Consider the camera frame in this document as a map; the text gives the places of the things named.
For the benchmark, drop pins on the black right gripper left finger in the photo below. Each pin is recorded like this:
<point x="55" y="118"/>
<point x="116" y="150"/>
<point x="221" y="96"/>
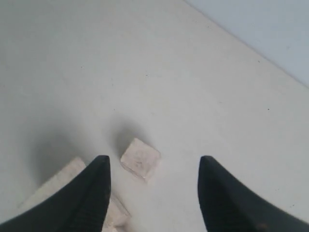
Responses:
<point x="80" y="206"/>

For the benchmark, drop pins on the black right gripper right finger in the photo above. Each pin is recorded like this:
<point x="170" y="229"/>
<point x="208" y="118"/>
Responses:
<point x="227" y="205"/>

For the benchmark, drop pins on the second largest wooden cube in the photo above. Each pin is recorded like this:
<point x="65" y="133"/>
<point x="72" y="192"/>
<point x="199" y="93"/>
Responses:
<point x="117" y="215"/>

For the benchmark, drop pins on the smallest wooden cube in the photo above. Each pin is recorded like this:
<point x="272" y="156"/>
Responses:
<point x="140" y="159"/>

